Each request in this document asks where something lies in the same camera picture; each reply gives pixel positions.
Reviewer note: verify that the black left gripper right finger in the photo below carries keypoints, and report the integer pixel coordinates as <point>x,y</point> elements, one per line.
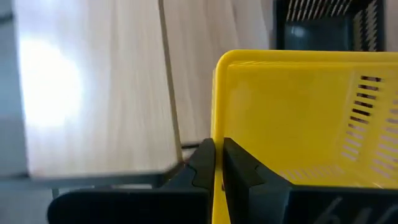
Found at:
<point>311,208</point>

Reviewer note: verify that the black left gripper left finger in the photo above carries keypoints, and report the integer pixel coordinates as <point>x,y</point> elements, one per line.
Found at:
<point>140,208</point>

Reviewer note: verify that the yellow plastic basket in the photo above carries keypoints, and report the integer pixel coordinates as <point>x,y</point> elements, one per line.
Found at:
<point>295,118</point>

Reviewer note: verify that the black plastic basket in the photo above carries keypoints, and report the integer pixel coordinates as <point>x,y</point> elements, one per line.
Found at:
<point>317,37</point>

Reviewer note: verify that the wooden shelf with black legs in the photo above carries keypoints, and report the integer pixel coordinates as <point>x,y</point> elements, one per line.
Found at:
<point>109,93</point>

